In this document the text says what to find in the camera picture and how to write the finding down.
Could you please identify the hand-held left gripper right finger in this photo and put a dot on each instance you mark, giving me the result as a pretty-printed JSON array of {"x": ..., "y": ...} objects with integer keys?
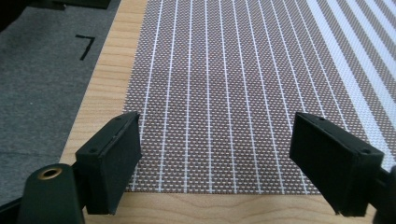
[{"x": 334, "y": 161}]

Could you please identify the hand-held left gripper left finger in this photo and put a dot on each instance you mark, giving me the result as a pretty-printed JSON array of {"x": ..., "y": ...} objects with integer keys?
[{"x": 107, "y": 169}]

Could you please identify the brown white striped woven placemat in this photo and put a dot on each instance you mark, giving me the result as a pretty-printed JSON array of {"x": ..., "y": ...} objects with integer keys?
[{"x": 243, "y": 77}]

